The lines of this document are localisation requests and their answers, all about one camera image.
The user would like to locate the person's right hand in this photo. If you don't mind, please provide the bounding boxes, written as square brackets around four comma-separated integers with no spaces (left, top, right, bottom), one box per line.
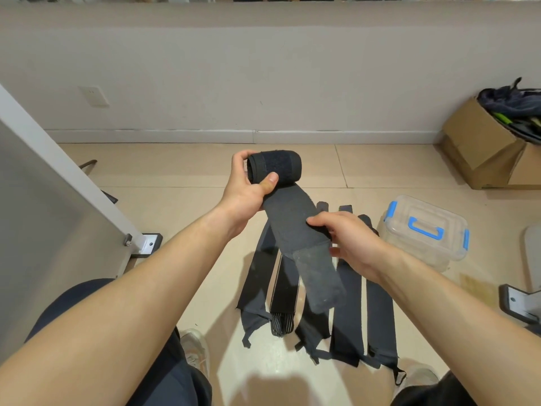
[306,211,400,284]

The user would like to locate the person's left hand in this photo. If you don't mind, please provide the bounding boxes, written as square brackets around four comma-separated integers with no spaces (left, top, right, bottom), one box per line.
[215,150,279,235]

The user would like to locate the black wrist wrap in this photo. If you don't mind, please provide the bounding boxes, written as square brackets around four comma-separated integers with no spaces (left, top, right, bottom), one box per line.
[246,150,348,314]

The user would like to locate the person's left forearm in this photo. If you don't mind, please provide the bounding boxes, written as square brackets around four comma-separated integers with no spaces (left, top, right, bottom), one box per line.
[0,206,247,406]

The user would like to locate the person's right forearm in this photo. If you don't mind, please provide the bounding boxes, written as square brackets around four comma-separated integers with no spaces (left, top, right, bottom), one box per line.
[368,250,541,406]

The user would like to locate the brown cardboard box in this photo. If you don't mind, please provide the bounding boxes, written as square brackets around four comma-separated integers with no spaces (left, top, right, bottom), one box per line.
[437,97,541,191]

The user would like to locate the person's left beige shoe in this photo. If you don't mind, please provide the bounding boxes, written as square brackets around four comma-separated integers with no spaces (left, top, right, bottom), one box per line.
[179,329,211,379]

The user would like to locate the person's beige shoe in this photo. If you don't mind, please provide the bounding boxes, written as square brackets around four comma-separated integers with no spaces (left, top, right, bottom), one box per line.
[179,329,211,379]
[393,363,440,399]

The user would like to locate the person's right beige shoe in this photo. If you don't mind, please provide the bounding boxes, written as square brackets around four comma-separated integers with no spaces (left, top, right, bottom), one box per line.
[393,363,440,399]

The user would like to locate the dark shorts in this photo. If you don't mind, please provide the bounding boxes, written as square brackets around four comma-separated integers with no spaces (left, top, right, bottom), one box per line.
[25,278,478,406]

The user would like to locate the dark bag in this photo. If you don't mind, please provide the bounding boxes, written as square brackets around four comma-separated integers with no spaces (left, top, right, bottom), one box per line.
[477,78,541,146]

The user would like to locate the white partition panel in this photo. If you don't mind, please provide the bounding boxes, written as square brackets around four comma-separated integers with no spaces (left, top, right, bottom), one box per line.
[0,83,146,365]

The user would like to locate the black strap with striped end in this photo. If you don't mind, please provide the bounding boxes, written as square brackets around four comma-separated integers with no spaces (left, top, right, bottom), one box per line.
[265,253,301,338]

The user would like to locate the black fabric strap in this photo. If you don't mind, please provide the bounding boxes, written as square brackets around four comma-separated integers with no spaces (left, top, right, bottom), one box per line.
[331,204,365,368]
[236,217,281,349]
[294,201,334,366]
[358,214,406,385]

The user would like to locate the clear storage box blue handle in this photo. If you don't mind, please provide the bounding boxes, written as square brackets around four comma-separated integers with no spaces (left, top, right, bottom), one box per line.
[377,195,471,273]

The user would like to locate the grey metal foot bracket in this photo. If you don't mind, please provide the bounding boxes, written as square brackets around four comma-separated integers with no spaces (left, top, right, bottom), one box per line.
[499,284,541,326]
[124,232,164,261]

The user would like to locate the white wall socket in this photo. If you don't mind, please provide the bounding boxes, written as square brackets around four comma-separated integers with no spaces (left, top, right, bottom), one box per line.
[79,85,110,109]

